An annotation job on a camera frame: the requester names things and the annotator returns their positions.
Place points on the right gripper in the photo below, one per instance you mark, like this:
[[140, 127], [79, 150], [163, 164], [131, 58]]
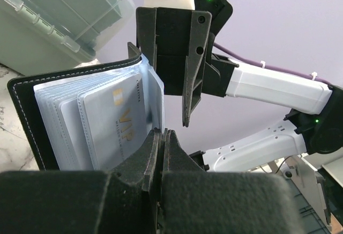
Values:
[[178, 45]]

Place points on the green clear-lid storage box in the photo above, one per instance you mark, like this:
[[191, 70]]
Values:
[[40, 36]]

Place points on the silver VIP card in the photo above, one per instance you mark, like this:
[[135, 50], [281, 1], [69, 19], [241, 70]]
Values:
[[113, 116]]

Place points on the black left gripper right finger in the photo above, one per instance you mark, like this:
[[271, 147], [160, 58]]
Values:
[[196, 201]]

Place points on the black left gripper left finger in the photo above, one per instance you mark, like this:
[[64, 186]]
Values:
[[122, 200]]

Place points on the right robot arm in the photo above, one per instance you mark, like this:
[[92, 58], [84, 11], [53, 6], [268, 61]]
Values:
[[313, 124]]

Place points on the black card holder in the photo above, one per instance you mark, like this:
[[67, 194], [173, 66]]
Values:
[[48, 109]]

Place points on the aluminium frame rail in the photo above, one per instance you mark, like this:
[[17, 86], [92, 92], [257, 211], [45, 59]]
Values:
[[311, 193]]

